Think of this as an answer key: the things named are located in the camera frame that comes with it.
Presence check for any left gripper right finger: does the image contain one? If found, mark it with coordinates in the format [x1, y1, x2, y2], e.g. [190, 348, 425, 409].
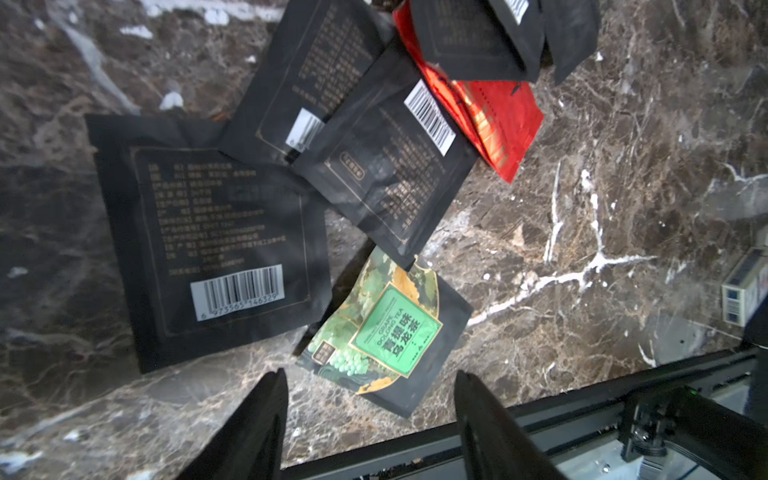
[454, 370, 564, 479]

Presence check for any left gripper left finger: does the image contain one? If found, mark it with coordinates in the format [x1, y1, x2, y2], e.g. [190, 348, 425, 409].
[178, 369, 289, 479]

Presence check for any green tea bag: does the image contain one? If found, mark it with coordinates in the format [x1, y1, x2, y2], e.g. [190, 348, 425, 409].
[298, 248, 473, 418]

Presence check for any small red tea bag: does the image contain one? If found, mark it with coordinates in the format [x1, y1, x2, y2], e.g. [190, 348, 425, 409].
[393, 1, 544, 183]

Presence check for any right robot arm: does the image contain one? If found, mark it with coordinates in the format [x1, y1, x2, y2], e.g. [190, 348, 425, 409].
[619, 303, 767, 479]

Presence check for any black tea bag lower left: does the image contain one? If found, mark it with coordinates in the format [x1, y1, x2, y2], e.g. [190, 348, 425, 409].
[85, 114, 332, 373]

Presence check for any black tea bag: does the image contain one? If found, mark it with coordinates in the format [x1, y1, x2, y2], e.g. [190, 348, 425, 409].
[407, 0, 601, 85]
[293, 39, 479, 270]
[219, 0, 394, 165]
[85, 114, 332, 373]

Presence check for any black tea bag upper left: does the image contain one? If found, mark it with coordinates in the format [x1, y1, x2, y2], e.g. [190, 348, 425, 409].
[293, 39, 479, 270]

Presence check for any black tea bag top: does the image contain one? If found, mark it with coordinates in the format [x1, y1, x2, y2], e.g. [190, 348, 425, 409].
[407, 0, 601, 85]

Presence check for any small white box by wall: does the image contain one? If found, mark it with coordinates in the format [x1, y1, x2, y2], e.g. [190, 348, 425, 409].
[721, 247, 767, 327]

